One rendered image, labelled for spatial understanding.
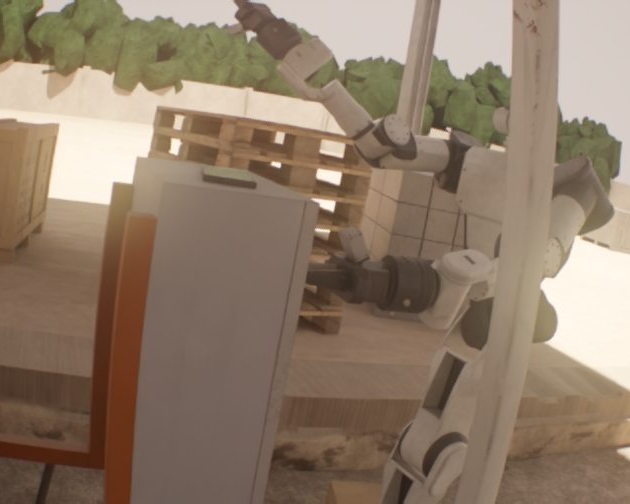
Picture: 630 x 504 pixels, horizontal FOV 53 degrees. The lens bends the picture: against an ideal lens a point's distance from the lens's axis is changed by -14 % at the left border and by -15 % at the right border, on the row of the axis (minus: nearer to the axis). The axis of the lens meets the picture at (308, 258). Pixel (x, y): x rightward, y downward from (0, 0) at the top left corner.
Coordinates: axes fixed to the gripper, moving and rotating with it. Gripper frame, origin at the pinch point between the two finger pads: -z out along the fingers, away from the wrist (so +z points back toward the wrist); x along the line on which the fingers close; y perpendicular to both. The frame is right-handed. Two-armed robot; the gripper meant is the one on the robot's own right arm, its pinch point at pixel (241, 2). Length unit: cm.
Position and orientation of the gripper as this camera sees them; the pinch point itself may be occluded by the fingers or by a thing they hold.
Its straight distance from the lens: 173.9
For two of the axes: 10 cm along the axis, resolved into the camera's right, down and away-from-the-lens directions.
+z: 6.6, 7.5, -0.7
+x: 3.8, -2.5, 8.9
